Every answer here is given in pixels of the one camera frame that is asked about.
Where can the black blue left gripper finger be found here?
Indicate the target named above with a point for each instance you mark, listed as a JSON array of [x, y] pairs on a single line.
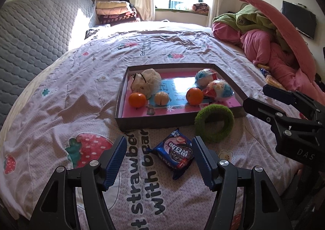
[[57, 205], [251, 190]]

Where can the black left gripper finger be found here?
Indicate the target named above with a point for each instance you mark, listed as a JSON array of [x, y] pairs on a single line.
[[307, 106], [269, 115]]

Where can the red surprise egg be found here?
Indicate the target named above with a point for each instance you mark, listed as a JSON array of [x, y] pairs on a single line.
[[218, 90]]

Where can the orange tangerine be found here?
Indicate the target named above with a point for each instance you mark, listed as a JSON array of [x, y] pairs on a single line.
[[137, 100], [194, 96]]

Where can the blue cookie packet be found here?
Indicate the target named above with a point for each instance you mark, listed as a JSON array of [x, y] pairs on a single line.
[[176, 152]]

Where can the beige walnut ball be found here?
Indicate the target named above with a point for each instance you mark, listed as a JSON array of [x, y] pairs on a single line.
[[161, 98]]

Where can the yellow snack packet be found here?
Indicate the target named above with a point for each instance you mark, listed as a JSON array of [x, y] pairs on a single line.
[[270, 80]]

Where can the pink pillow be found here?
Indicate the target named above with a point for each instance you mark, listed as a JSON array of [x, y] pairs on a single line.
[[290, 35]]

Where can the blue snack wrapper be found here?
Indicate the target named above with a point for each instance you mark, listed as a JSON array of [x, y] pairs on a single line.
[[265, 70]]

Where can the pink crumpled duvet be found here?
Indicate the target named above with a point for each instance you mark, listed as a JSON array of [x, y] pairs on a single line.
[[260, 49]]

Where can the blue white surprise egg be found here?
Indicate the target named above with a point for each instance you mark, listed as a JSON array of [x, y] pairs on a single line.
[[204, 77]]

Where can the green blanket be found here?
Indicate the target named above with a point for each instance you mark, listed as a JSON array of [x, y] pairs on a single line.
[[243, 19]]

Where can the dark cardboard tray pink inside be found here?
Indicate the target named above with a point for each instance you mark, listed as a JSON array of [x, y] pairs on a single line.
[[176, 80]]

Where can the patterned cushion on windowsill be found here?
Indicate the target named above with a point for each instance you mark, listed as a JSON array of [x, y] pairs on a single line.
[[201, 8]]

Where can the grey quilted headboard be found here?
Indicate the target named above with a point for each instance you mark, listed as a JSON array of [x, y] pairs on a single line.
[[34, 34]]

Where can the stack of folded blankets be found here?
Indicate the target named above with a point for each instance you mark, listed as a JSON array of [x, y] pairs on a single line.
[[116, 12]]

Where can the black wall television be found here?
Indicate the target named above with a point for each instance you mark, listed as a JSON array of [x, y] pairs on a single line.
[[301, 18]]

